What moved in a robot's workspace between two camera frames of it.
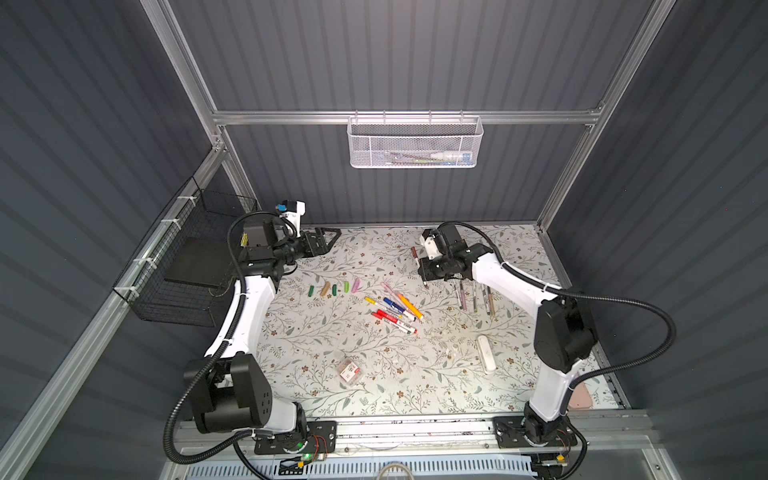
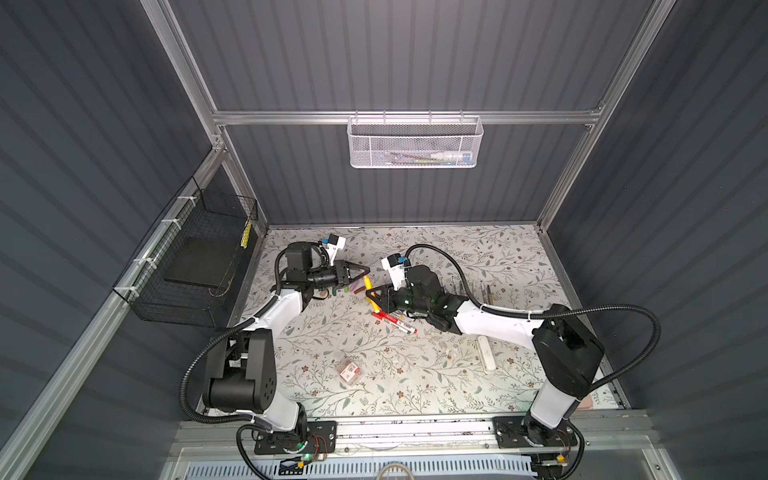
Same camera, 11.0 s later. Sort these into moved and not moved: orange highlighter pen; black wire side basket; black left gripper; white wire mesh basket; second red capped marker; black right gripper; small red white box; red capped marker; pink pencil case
Moved: black right gripper; black left gripper; orange highlighter pen
Not moved: pink pencil case; red capped marker; white wire mesh basket; small red white box; black wire side basket; second red capped marker
